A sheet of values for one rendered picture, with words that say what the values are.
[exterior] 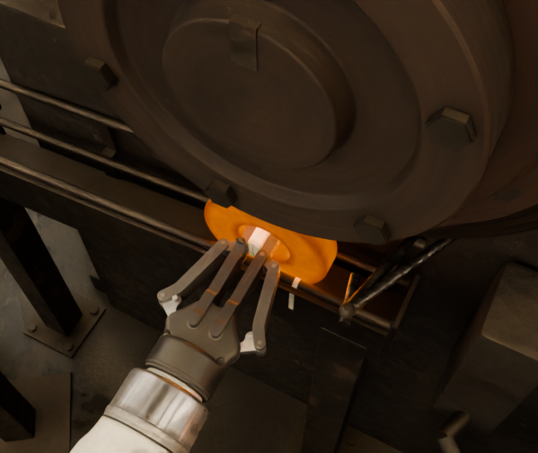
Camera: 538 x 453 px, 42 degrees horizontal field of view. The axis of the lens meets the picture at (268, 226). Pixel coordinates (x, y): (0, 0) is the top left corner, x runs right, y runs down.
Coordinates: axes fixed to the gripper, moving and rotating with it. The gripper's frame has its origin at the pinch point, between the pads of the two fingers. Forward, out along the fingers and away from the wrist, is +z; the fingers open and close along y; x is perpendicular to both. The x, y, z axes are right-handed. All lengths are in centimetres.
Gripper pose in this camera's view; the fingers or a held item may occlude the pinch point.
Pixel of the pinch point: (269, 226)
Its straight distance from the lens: 78.0
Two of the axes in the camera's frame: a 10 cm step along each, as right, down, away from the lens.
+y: 8.9, 3.9, -2.4
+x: -0.2, -4.9, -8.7
